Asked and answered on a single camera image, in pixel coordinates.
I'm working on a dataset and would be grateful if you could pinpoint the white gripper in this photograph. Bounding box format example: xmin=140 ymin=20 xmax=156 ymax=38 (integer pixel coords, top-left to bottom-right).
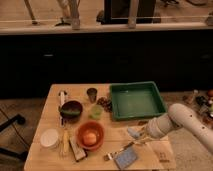
xmin=127 ymin=124 xmax=156 ymax=145

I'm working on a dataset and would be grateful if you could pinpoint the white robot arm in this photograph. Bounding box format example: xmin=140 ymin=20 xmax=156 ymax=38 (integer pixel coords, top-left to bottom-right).
xmin=127 ymin=103 xmax=213 ymax=155

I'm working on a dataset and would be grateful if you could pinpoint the green plastic tray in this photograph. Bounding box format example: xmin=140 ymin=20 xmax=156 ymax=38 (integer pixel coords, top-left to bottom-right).
xmin=110 ymin=81 xmax=167 ymax=121

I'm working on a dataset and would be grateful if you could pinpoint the bunch of dark grapes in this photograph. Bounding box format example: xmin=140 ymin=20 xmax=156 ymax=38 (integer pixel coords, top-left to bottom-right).
xmin=97 ymin=97 xmax=112 ymax=112

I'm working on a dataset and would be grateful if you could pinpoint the orange bowl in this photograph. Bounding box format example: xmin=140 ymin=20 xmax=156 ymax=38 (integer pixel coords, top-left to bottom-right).
xmin=76 ymin=121 xmax=104 ymax=151

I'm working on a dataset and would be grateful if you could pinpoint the light green cup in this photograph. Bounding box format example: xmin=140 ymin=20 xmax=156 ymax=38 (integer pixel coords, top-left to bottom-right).
xmin=89 ymin=105 xmax=103 ymax=120

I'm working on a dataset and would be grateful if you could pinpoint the orange fruit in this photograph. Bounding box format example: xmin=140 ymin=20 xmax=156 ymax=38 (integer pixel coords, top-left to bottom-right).
xmin=83 ymin=132 xmax=97 ymax=146

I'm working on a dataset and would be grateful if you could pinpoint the dark metal cup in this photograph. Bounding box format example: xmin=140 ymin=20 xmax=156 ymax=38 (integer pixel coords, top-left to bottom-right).
xmin=87 ymin=88 xmax=97 ymax=103

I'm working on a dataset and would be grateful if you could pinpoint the wooden folding table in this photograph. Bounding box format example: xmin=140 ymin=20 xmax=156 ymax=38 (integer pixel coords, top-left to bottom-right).
xmin=24 ymin=84 xmax=176 ymax=171

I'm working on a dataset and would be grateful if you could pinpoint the clutter on floor right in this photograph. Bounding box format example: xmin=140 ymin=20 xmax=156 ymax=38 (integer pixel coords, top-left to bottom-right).
xmin=183 ymin=90 xmax=213 ymax=121

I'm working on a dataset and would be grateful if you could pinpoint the dark green bowl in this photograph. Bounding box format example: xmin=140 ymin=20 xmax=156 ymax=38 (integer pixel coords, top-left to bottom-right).
xmin=59 ymin=100 xmax=83 ymax=119

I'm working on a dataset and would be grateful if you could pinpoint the dark cabinet counter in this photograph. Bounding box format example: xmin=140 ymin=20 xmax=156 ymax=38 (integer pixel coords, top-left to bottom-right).
xmin=0 ymin=30 xmax=213 ymax=99

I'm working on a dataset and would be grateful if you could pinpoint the white marker tube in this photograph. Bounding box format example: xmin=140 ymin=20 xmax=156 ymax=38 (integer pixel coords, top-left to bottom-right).
xmin=59 ymin=91 xmax=66 ymax=107

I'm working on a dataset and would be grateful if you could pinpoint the white lid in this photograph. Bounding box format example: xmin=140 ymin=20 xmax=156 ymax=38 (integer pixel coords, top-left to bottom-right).
xmin=40 ymin=129 xmax=59 ymax=148

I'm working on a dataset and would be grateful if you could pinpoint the black chair base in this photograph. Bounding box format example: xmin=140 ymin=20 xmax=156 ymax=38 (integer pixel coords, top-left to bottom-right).
xmin=0 ymin=108 xmax=30 ymax=163

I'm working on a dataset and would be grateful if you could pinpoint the brush with dark handle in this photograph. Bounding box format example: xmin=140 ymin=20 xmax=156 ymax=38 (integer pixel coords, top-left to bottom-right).
xmin=103 ymin=141 xmax=134 ymax=161

